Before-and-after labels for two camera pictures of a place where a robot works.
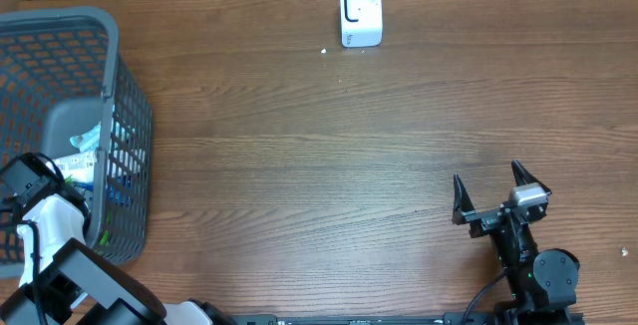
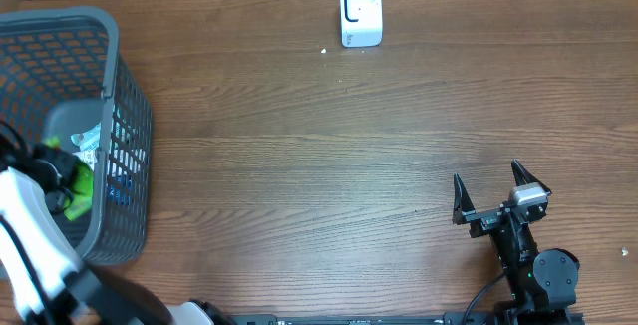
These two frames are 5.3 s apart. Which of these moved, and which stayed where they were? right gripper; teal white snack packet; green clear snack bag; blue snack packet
Moved: green clear snack bag
Stayed: teal white snack packet; blue snack packet; right gripper
